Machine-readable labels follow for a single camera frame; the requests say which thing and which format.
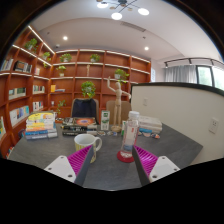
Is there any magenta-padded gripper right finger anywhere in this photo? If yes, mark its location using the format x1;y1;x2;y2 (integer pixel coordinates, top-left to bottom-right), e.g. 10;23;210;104
131;144;181;187

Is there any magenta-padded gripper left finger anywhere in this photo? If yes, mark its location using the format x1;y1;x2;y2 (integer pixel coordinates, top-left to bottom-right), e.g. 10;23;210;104
43;144;95;187

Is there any clear plastic water bottle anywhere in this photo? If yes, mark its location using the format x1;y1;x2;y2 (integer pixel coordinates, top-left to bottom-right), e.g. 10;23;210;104
119;110;141;159

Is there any yellow-green striped mug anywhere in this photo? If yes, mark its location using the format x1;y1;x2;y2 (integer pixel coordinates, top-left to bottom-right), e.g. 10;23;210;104
73;133;103;164

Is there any flat round red coaster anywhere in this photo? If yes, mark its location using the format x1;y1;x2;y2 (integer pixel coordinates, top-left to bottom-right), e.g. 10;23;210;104
116;150;136;164

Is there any stack of white books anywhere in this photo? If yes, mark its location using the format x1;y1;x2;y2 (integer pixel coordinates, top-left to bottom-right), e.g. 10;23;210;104
138;115;164;135

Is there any stack of colourful books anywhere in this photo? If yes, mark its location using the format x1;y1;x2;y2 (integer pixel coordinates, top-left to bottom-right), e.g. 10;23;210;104
24;111;59;141

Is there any small green-white box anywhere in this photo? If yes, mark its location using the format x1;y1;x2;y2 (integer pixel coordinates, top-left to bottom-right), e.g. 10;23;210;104
121;120;128;136

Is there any chair with dark jacket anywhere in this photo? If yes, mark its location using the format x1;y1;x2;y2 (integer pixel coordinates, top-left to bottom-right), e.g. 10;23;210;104
70;97;100;125

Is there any tall green-white carton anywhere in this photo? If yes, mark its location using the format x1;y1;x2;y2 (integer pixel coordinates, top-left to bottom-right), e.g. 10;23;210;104
100;110;111;131

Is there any tan chair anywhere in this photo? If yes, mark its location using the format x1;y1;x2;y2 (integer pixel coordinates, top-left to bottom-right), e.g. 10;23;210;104
105;99;133;126

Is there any wooden artist mannequin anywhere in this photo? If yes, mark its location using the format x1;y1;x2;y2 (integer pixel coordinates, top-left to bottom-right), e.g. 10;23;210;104
105;76;133;133

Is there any orange wooden shelf unit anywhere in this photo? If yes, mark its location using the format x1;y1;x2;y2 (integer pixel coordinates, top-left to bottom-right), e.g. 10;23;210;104
0;24;153;158

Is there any grey curtain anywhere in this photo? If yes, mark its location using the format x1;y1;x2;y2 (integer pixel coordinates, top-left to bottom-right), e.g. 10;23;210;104
164;64;198;84

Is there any window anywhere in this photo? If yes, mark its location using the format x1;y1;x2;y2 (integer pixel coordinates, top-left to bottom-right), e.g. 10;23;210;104
196;64;224;92

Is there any ceiling air vent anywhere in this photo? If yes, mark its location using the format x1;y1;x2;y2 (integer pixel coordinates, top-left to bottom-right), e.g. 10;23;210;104
120;21;147;33

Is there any branched ceiling light fixture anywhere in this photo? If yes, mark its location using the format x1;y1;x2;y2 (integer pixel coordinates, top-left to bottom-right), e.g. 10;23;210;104
96;0;150;21

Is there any black ceiling track rail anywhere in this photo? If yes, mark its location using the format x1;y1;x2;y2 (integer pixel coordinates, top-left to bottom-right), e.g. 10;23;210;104
164;57;224;69

